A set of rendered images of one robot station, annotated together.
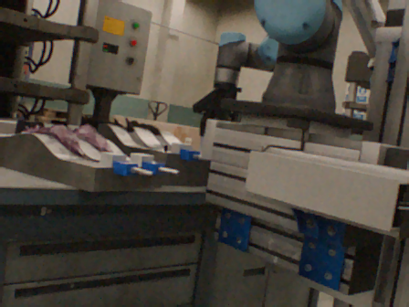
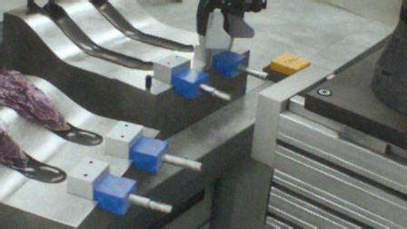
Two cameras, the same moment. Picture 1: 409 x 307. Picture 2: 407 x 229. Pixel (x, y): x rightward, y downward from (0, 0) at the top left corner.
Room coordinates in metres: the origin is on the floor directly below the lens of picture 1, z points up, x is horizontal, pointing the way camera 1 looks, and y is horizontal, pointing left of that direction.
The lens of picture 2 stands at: (0.38, 0.22, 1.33)
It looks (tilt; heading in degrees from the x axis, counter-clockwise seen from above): 28 degrees down; 348
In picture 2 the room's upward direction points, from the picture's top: 4 degrees clockwise
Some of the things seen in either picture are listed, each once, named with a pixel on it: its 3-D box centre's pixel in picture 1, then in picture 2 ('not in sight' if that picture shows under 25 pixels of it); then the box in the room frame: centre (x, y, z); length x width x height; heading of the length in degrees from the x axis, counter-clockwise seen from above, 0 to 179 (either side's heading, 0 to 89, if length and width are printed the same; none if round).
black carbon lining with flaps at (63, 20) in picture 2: (152, 136); (100, 21); (1.53, 0.18, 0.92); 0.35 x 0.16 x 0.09; 44
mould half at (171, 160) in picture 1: (150, 151); (97, 42); (1.55, 0.18, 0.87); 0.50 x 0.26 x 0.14; 44
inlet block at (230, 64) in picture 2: not in sight; (233, 65); (1.39, -0.04, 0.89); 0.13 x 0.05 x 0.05; 43
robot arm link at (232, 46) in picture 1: (232, 51); not in sight; (1.40, -0.03, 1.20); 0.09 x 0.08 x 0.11; 93
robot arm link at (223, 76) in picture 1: (226, 78); not in sight; (1.40, -0.03, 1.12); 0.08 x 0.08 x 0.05
